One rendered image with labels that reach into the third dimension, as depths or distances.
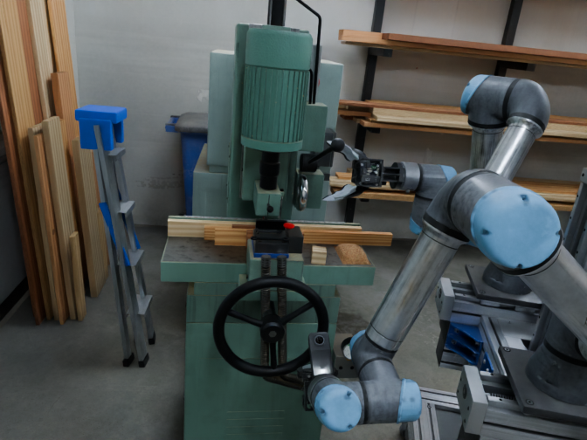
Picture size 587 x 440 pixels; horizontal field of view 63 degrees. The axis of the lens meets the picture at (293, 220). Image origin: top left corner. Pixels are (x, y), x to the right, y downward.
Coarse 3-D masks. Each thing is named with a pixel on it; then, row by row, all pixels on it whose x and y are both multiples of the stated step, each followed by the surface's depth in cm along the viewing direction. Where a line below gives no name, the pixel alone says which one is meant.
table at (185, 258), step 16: (176, 240) 141; (192, 240) 142; (208, 240) 143; (176, 256) 131; (192, 256) 132; (208, 256) 133; (224, 256) 134; (240, 256) 135; (304, 256) 139; (336, 256) 141; (368, 256) 144; (176, 272) 129; (192, 272) 130; (208, 272) 130; (224, 272) 131; (240, 272) 132; (304, 272) 134; (320, 272) 135; (336, 272) 136; (352, 272) 136; (368, 272) 137
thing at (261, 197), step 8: (256, 184) 144; (256, 192) 139; (264, 192) 137; (272, 192) 138; (256, 200) 138; (264, 200) 137; (272, 200) 137; (280, 200) 140; (256, 208) 138; (264, 208) 138; (280, 208) 140; (272, 216) 139
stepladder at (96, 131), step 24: (96, 120) 184; (120, 120) 191; (96, 144) 188; (96, 168) 191; (120, 168) 206; (120, 216) 201; (120, 240) 200; (120, 264) 204; (120, 288) 211; (144, 288) 231; (120, 312) 213; (144, 312) 218; (144, 360) 222
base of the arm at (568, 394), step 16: (544, 352) 106; (528, 368) 108; (544, 368) 104; (560, 368) 102; (576, 368) 100; (544, 384) 104; (560, 384) 102; (576, 384) 101; (560, 400) 102; (576, 400) 101
